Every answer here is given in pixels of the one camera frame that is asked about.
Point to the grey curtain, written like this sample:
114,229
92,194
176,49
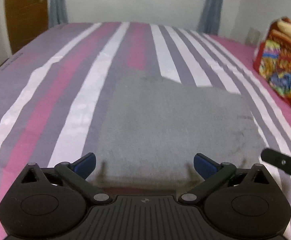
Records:
210,17
57,13

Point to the grey curtain right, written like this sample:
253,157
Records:
210,17

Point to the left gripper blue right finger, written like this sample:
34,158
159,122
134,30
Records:
214,175

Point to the colourful yellow red blanket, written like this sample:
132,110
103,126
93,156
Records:
273,63

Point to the brown wooden door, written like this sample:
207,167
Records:
26,20

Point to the grey curtain left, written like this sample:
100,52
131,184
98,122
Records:
57,13

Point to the grey pants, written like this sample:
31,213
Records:
154,127

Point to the cream orange folded blanket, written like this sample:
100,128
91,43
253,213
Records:
280,32

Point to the pink grey striped bed sheet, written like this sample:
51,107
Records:
54,92

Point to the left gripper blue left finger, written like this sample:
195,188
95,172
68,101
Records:
75,175

